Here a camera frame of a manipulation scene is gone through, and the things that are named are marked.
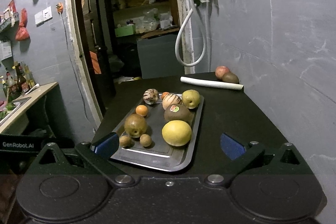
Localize black wall cable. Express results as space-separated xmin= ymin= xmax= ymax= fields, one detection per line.
xmin=61 ymin=13 xmax=89 ymax=120

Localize orange bag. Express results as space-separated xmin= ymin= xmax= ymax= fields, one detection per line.
xmin=89 ymin=51 xmax=102 ymax=75

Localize large yellow round fruit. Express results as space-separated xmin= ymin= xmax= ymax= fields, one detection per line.
xmin=161 ymin=120 xmax=193 ymax=147

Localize large kiwi with red sticker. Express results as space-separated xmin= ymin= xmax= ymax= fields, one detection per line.
xmin=164 ymin=104 xmax=192 ymax=124

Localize white wall switch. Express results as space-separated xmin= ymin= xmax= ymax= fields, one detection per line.
xmin=35 ymin=6 xmax=53 ymax=27

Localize group of condiment bottles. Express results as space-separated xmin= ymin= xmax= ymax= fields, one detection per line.
xmin=0 ymin=61 xmax=36 ymax=99

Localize dark brown round fruit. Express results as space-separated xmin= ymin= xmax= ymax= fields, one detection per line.
xmin=222 ymin=72 xmax=240 ymax=84

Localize white rolled tube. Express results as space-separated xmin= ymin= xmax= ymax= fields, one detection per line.
xmin=180 ymin=76 xmax=244 ymax=91

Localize green box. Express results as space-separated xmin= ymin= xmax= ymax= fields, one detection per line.
xmin=115 ymin=25 xmax=136 ymax=37

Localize beige kitchen counter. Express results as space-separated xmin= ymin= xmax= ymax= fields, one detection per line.
xmin=0 ymin=81 xmax=59 ymax=136

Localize white yellow floor item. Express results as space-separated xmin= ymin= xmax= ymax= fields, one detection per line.
xmin=115 ymin=76 xmax=142 ymax=83

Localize small brown kiwi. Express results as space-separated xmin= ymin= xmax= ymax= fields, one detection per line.
xmin=139 ymin=134 xmax=152 ymax=148
xmin=119 ymin=135 xmax=133 ymax=148

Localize white paper sheet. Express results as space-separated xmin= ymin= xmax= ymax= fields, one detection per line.
xmin=0 ymin=40 xmax=13 ymax=59

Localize pile of clear plastic bags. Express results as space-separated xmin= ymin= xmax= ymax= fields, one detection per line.
xmin=142 ymin=8 xmax=174 ymax=31

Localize brown cardboard sheet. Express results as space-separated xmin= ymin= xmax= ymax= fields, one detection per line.
xmin=141 ymin=27 xmax=182 ymax=40

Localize grey shower hose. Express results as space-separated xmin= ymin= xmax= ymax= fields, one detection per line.
xmin=175 ymin=0 xmax=212 ymax=67

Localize brown pear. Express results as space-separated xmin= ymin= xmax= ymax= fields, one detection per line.
xmin=124 ymin=114 xmax=148 ymax=139

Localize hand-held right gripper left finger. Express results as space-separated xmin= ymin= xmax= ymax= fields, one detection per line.
xmin=25 ymin=132 xmax=135 ymax=188

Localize red net bag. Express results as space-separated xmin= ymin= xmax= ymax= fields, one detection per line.
xmin=19 ymin=8 xmax=28 ymax=28
xmin=15 ymin=27 xmax=30 ymax=41

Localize metal sink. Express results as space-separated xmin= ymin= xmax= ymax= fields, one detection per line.
xmin=0 ymin=97 xmax=28 ymax=125

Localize grey cabinet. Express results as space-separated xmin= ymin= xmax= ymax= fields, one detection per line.
xmin=137 ymin=32 xmax=186 ymax=80

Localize wall rack with packets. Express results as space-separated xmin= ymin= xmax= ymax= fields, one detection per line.
xmin=0 ymin=0 xmax=21 ymax=33

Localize green pear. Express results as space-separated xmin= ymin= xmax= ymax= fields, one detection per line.
xmin=182 ymin=90 xmax=201 ymax=109

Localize green vegetables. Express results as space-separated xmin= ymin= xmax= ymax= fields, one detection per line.
xmin=0 ymin=101 xmax=15 ymax=120

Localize red apple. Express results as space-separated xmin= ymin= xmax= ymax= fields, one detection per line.
xmin=215 ymin=66 xmax=231 ymax=80

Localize metal tray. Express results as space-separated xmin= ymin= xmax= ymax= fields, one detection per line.
xmin=91 ymin=93 xmax=205 ymax=172

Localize striped round fruit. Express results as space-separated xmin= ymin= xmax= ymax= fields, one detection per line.
xmin=162 ymin=93 xmax=182 ymax=111
xmin=143 ymin=89 xmax=160 ymax=105

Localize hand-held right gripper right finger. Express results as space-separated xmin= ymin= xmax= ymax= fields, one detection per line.
xmin=204 ymin=132 xmax=315 ymax=186

